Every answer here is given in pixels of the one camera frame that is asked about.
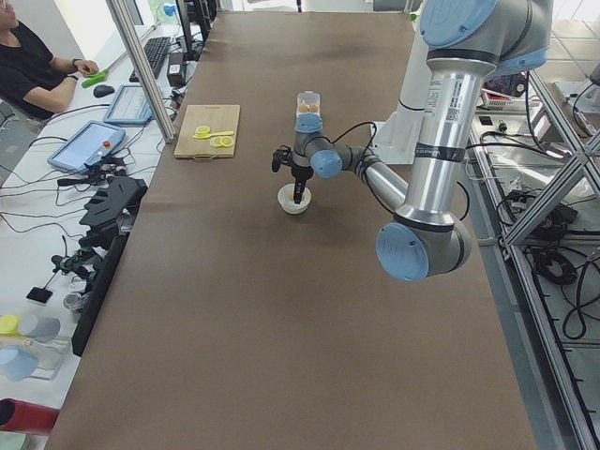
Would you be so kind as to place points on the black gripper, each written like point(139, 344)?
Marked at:
point(298, 171)

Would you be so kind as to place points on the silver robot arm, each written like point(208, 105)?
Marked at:
point(467, 42)

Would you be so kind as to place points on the clear plastic egg box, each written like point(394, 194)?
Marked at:
point(308, 102)

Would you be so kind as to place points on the white round bowl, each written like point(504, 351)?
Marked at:
point(287, 203)

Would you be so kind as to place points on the lemon slice toy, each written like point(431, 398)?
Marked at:
point(202, 132)
point(222, 141)

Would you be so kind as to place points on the bamboo cutting board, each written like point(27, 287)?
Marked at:
point(218, 118)

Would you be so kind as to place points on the blue teach pendant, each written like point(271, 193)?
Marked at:
point(88, 146)
point(129, 108)

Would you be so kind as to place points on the black keyboard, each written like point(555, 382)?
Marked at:
point(156, 49)

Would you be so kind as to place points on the black computer mouse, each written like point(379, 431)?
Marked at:
point(103, 90)

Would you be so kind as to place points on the green plastic tool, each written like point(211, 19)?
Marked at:
point(96, 78)

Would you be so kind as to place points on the person in black shirt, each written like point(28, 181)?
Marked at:
point(34, 81)

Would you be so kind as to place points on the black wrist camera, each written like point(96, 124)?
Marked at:
point(281, 157)

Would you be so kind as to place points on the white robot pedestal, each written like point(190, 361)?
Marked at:
point(396, 138)

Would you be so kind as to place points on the aluminium frame post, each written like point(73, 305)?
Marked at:
point(126, 28)

